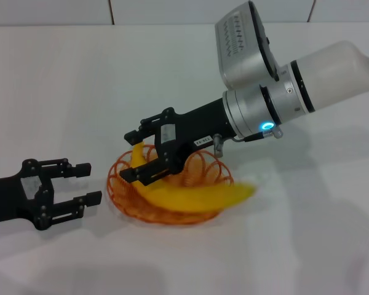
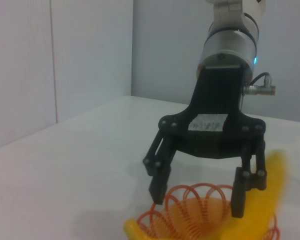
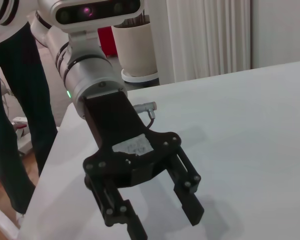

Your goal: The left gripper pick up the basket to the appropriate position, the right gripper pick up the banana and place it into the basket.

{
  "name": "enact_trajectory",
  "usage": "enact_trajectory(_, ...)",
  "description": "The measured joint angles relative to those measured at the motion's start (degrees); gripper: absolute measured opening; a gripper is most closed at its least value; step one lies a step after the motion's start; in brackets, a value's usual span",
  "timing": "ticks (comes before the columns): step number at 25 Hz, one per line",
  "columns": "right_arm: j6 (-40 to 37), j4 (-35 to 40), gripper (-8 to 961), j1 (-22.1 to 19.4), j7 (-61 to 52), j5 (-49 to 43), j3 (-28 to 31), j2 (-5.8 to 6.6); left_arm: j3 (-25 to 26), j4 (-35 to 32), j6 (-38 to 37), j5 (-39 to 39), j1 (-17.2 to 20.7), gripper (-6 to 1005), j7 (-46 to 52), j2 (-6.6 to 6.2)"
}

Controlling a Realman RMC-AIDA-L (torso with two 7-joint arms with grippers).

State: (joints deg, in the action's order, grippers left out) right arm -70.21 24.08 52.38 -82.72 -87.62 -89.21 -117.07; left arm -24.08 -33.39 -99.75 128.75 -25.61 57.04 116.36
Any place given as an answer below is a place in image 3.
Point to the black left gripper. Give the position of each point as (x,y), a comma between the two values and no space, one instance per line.
(110,125)

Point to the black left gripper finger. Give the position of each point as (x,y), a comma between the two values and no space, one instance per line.
(132,220)
(190,205)

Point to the white pot saucer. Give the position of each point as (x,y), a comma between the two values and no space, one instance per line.
(140,78)

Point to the beige plant pot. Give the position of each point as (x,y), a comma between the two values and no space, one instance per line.
(135,50)

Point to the red object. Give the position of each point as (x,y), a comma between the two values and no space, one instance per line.
(107,42)

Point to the white floor device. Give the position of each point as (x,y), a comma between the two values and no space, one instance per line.
(21,136)

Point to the person in dark trousers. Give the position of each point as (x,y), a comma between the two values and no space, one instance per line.
(20,100)

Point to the white pleated curtain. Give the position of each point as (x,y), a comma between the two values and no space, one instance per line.
(207,37)

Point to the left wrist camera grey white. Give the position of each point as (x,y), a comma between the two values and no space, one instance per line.
(90,12)

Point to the white frame rail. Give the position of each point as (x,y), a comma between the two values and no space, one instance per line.
(2,220)

